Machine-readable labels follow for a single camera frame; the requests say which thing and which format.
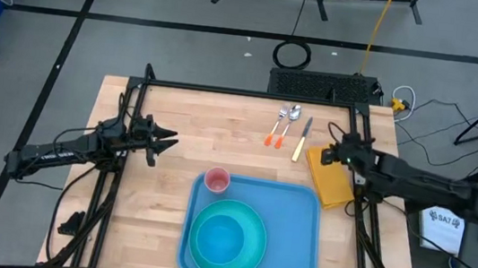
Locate black clamp bracket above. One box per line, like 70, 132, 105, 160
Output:
56, 207, 87, 238

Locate white looped cable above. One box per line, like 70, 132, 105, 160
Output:
387, 83, 419, 124

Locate cream-handled metal knife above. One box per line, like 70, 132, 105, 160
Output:
290, 115, 314, 164

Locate yellow cloth napkin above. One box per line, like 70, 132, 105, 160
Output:
300, 142, 361, 213

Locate black perforated computer case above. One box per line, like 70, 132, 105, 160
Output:
266, 65, 386, 108

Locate pink plastic cup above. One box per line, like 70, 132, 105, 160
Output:
202, 165, 233, 196

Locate blue plastic bowl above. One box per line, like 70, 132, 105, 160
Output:
193, 211, 249, 268

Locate coiled black cable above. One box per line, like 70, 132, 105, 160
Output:
271, 37, 315, 73

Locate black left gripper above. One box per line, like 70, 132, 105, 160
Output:
127, 112, 182, 170

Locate white printed box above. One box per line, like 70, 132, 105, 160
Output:
414, 203, 469, 258

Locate teal plastic plate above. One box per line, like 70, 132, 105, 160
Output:
184, 195, 273, 268

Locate orange-handled metal fork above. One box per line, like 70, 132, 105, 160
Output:
263, 102, 292, 150

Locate black floor cables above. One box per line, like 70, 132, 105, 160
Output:
391, 93, 478, 174

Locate black metal table frame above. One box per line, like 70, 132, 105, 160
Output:
42, 53, 441, 268

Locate blue plastic tray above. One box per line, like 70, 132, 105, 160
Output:
175, 168, 329, 268

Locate yellow plug adapter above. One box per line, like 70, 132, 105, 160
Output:
388, 96, 408, 114

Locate orange-handled metal spoon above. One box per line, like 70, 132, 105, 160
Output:
274, 101, 303, 152

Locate yellow power cable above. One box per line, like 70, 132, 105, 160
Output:
360, 0, 398, 79

